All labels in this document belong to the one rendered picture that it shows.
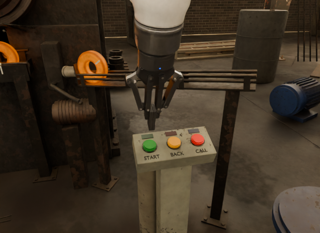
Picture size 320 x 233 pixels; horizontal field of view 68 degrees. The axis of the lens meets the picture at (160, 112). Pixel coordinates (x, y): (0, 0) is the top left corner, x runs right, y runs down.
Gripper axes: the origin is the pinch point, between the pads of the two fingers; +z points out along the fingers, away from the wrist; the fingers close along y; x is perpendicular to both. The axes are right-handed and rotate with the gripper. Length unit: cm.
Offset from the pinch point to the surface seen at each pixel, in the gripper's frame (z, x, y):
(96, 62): 18, -54, 14
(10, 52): 22, -73, 55
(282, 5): 93, -315, -289
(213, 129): 104, -76, -74
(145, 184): 39.4, -2.4, 0.0
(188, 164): 16.3, 5.4, -11.1
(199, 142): 11.4, 1.5, -14.9
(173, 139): 11.4, -0.7, -7.3
